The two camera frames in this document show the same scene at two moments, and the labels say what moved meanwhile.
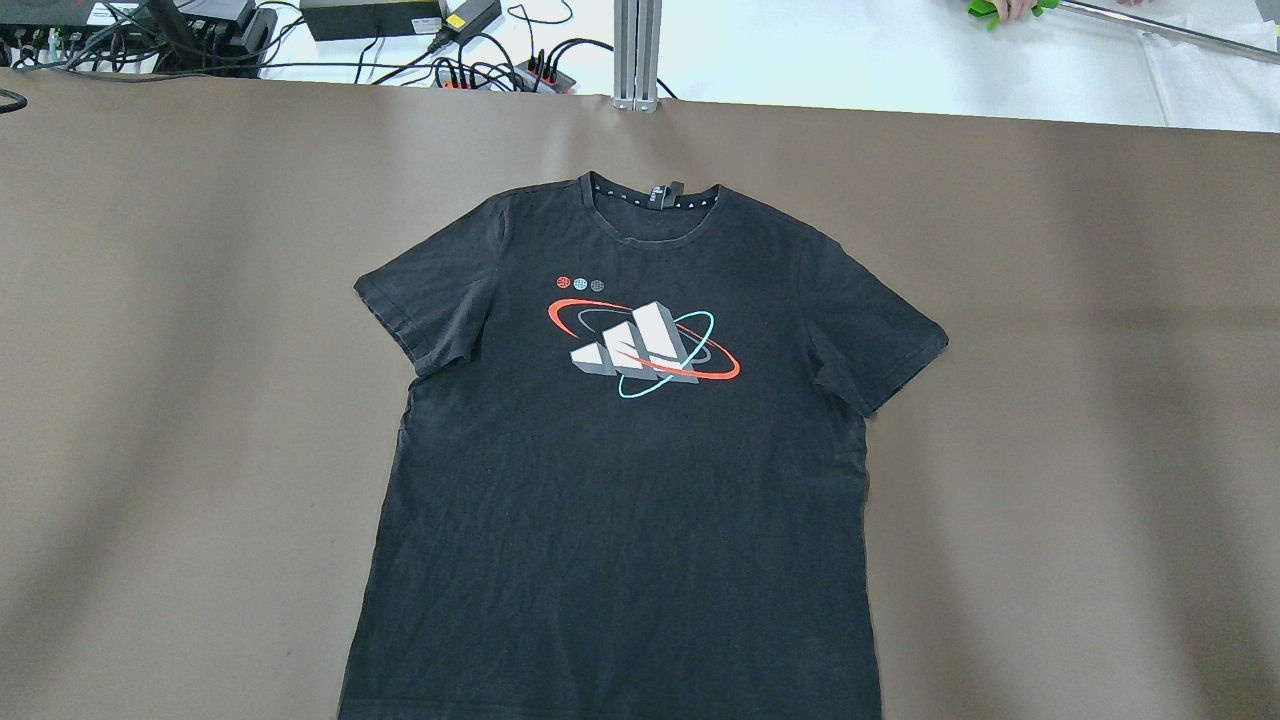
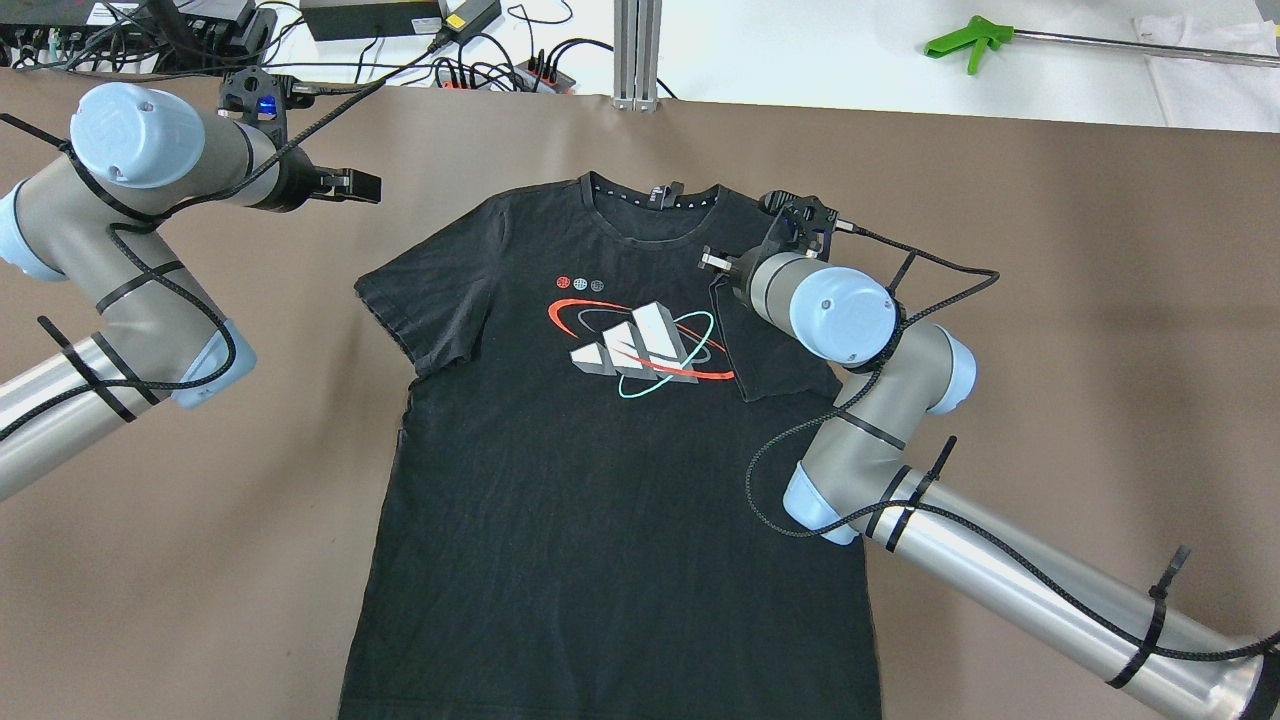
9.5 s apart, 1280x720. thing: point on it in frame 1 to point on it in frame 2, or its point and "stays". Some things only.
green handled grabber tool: x=990 y=9 to x=983 y=35
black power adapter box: x=354 y=19 stays
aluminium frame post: x=637 y=36 stays
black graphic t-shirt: x=629 y=481 stays
